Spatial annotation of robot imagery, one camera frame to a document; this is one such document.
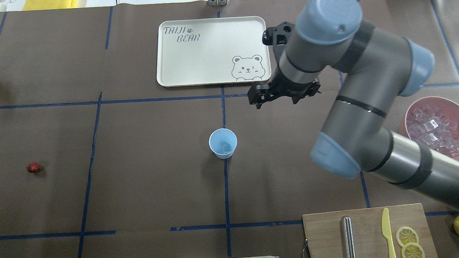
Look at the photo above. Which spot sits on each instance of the yellow cloth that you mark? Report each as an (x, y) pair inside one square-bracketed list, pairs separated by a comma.
[(49, 4)]

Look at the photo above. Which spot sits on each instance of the light blue plastic cup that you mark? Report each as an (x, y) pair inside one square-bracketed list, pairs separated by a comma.
[(218, 138)]

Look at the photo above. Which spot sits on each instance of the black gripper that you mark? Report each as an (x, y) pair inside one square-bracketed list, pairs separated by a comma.
[(286, 89)]

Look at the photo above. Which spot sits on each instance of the wooden cutting board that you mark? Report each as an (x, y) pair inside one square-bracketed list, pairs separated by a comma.
[(324, 234)]

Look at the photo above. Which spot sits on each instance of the lemon slice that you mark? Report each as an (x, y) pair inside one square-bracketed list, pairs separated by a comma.
[(412, 250), (405, 235)]

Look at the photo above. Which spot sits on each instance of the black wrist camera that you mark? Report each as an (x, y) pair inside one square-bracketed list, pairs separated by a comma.
[(278, 35)]

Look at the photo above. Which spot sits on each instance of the pink bowl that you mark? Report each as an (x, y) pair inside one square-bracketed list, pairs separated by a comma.
[(448, 107)]

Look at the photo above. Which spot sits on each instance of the clear ice cube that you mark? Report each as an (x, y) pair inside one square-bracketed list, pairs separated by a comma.
[(227, 148)]

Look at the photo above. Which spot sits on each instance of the steel muddler black tip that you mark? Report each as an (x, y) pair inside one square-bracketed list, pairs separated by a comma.
[(348, 237)]

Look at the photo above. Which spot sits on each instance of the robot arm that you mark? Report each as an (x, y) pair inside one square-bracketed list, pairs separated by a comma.
[(380, 66)]

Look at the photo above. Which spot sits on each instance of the red strawberry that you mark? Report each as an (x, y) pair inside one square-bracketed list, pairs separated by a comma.
[(33, 167)]

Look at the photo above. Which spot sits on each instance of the yellow plastic knife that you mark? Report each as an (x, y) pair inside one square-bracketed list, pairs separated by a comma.
[(387, 232)]

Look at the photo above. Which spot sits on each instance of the cream bear tray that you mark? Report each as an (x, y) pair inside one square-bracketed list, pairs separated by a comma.
[(212, 51)]

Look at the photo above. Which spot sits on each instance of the pile of clear ice cubes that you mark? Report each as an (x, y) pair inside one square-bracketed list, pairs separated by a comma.
[(430, 126)]

